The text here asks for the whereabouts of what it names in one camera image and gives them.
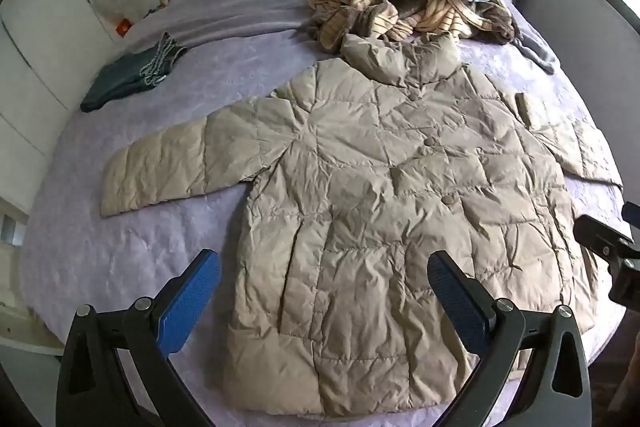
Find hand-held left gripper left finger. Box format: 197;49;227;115
56;248;222;427

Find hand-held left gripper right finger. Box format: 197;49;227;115
427;249;593;427

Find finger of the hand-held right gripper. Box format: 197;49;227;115
573;215;640;303

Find beige puffer jacket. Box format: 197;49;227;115
100;32;625;420

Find dark teal folded clothes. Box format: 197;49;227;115
80;32;191;114

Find purple embossed bed blanket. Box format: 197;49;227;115
20;7;631;427

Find cream striped fleece robe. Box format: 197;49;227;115
305;0;523;55

